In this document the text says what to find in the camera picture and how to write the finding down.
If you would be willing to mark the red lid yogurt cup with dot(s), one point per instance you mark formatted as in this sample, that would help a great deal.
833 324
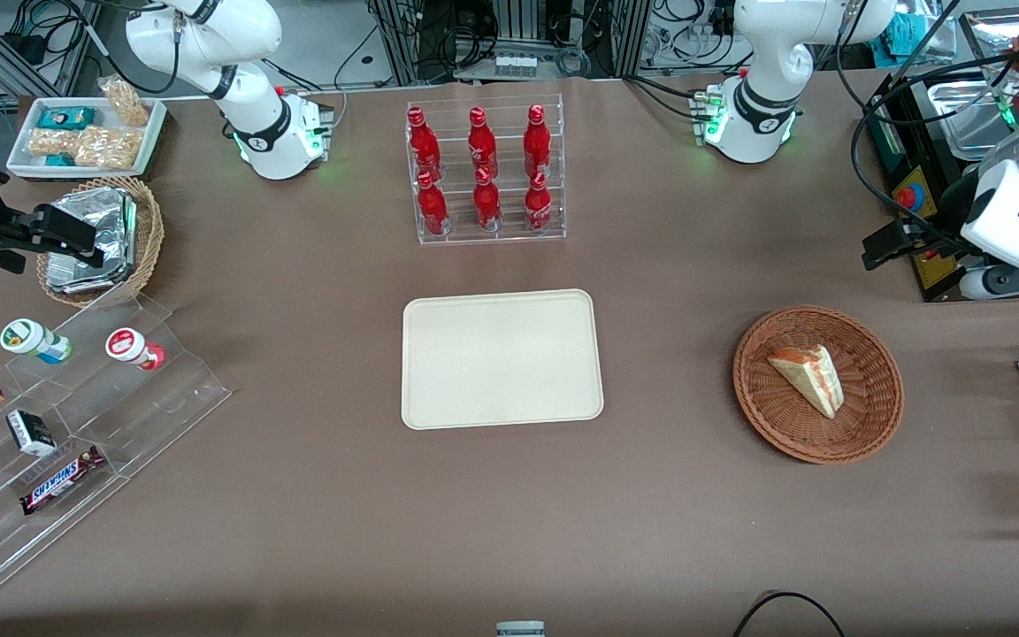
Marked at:
131 347

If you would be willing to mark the round brown wicker basket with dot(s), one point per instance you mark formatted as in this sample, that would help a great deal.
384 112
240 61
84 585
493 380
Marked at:
766 398

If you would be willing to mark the small black white box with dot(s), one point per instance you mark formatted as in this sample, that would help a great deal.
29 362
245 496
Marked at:
30 433

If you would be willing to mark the foil wrapped food packs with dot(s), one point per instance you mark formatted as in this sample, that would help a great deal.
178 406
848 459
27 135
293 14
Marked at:
107 230

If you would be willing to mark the light wicker basket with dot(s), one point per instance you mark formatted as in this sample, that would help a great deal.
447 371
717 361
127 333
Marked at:
149 239

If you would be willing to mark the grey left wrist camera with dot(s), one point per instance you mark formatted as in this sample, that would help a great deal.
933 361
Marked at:
1005 283

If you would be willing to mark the large clear bag of crackers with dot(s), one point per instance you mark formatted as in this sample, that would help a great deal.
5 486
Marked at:
110 148

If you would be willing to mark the beige rectangular tray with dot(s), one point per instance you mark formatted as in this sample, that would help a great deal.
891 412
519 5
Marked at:
501 358

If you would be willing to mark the red emergency button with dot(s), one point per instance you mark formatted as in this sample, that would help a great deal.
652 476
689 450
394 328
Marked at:
910 196

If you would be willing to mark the teal snack box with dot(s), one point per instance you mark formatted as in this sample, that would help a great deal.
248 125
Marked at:
65 118

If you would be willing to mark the red cola bottle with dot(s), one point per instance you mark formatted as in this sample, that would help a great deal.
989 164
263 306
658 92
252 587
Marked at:
539 205
537 141
432 208
487 203
424 146
482 146

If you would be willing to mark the steel food pan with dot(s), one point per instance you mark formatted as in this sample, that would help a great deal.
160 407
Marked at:
961 115

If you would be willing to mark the grey device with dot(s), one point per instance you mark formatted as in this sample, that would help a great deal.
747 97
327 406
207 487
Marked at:
520 629

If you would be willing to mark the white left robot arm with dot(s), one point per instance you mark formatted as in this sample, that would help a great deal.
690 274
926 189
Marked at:
757 106

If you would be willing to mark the white power strip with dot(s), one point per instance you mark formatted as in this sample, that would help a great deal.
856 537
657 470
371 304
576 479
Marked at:
515 65

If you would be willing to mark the aluminium frame rack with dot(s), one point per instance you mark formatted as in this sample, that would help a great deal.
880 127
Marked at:
403 40

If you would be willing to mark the clear acrylic stepped shelf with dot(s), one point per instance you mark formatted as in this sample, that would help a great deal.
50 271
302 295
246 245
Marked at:
138 416

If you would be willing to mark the black food warmer case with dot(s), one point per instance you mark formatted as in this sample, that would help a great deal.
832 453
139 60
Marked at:
912 159

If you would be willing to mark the green lid yogurt cup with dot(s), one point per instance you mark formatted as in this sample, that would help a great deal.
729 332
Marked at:
32 341

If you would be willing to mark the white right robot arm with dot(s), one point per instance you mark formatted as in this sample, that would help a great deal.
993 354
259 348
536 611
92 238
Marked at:
264 133

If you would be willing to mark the white snack tray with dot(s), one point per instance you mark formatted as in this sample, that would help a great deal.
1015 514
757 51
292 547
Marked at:
151 133

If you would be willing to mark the Snickers chocolate bar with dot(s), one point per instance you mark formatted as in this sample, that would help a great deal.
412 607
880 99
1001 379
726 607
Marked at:
60 479

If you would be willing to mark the triangular sandwich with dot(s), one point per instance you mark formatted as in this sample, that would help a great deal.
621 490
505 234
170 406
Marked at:
815 380

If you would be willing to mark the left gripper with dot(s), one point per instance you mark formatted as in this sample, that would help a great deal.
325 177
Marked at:
932 232

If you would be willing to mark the clear bag of peanuts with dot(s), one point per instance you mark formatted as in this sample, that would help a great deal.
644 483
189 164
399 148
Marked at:
126 102

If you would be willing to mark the clear acrylic bottle rack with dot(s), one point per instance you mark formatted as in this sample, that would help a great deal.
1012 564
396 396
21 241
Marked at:
509 241

